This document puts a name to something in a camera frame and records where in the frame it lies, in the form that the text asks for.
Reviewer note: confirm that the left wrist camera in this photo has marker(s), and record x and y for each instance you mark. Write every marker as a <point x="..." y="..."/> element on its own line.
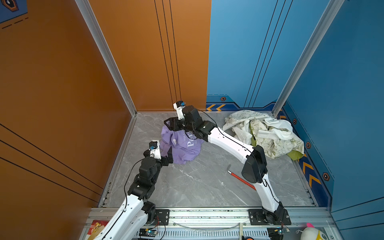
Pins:
<point x="154" y="150"/>

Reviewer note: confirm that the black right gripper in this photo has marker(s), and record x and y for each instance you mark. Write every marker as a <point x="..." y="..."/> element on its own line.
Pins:
<point x="174" y="122"/>

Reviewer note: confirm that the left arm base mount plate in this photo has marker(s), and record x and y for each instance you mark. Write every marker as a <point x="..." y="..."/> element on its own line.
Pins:
<point x="163" y="216"/>

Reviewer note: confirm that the plain white cloth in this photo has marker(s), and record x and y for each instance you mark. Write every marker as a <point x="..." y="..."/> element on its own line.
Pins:
<point x="244" y="130"/>

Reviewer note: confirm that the cream green-printed cloth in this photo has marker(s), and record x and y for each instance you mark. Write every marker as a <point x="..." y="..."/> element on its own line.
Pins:
<point x="247" y="115"/>

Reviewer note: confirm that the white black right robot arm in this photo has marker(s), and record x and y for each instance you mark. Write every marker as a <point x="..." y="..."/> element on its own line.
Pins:
<point x="254" y="161"/>

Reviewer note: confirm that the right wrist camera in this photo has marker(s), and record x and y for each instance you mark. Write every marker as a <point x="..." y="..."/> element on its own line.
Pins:
<point x="178" y="106"/>

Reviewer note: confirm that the green circuit board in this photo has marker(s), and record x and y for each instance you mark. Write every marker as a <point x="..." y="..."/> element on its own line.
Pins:
<point x="148" y="232"/>

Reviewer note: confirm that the red handled hook tool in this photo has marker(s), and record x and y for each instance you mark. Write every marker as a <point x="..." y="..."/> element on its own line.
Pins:
<point x="239" y="178"/>

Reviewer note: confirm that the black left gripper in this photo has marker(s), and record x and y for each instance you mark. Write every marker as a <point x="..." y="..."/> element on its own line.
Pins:
<point x="165" y="162"/>

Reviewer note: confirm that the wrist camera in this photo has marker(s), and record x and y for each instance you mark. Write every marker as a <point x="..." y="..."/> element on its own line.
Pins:
<point x="154" y="150"/>
<point x="178" y="106"/>

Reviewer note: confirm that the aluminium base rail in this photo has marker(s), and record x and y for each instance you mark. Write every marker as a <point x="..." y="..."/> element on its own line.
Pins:
<point x="227" y="223"/>

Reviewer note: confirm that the red yellow package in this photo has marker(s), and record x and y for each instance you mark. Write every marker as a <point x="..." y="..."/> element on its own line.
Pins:
<point x="96" y="228"/>

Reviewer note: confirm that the white plush toy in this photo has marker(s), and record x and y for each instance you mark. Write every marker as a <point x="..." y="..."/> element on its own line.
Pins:
<point x="311" y="233"/>

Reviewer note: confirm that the green cloth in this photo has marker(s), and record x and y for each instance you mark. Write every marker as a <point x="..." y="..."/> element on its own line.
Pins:
<point x="275" y="147"/>

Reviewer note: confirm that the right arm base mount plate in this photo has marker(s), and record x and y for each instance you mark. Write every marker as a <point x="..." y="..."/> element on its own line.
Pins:
<point x="258" y="218"/>

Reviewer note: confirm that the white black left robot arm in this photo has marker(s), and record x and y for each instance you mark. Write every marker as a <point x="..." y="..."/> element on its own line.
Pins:
<point x="137" y="216"/>

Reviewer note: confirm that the purple printed shirt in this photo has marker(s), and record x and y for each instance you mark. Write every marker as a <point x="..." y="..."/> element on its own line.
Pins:
<point x="185" y="146"/>

